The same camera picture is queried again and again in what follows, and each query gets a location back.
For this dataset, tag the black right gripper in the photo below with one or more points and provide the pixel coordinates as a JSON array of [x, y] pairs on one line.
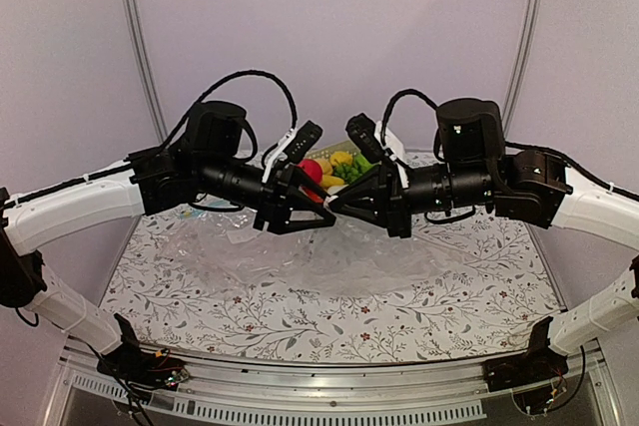
[[388, 212]]

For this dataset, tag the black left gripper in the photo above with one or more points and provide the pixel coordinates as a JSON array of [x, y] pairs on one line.
[[276, 210]]

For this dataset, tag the red toy apple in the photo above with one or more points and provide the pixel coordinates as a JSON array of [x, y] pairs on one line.
[[312, 168]]

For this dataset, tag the pink zip top bag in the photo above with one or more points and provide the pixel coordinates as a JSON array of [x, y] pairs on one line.
[[355, 258]]

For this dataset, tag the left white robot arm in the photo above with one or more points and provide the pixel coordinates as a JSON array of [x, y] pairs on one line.
[[199, 158]]

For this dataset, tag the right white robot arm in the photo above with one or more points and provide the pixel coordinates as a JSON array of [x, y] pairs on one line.
[[536, 185]]

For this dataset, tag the clear plastic bag with label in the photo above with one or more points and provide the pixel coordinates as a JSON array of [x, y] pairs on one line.
[[224, 250]]

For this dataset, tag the green toy grapes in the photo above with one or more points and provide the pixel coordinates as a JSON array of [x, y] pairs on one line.
[[347, 172]]

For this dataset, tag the green toy pepper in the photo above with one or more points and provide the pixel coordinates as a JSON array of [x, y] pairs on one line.
[[361, 164]]

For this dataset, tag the white toy egg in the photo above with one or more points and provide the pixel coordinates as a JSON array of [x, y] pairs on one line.
[[334, 190]]

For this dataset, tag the yellow toy banana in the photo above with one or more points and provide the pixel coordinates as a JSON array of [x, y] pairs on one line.
[[329, 181]]

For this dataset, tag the yellow toy lemon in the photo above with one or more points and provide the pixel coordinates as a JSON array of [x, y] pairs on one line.
[[339, 158]]

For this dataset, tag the beige plastic basket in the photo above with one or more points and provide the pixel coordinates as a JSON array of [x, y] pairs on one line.
[[322, 156]]

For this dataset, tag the floral table mat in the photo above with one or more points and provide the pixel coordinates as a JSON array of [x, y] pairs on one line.
[[486, 308]]

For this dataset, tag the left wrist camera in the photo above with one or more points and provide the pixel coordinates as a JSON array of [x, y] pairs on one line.
[[290, 149]]

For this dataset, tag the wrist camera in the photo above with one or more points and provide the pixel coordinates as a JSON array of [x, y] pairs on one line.
[[378, 147], [290, 149]]

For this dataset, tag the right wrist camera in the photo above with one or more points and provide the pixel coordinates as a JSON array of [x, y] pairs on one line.
[[378, 147]]

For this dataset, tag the aluminium front rail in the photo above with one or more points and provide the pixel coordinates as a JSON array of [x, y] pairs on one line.
[[227, 390]]

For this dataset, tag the left aluminium frame post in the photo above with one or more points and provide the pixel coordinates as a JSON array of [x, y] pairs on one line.
[[143, 63]]

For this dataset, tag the aluminium frame post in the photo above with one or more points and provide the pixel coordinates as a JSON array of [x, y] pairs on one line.
[[143, 63], [524, 47]]

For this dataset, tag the right aluminium frame post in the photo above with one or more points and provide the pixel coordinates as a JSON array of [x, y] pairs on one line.
[[524, 47]]

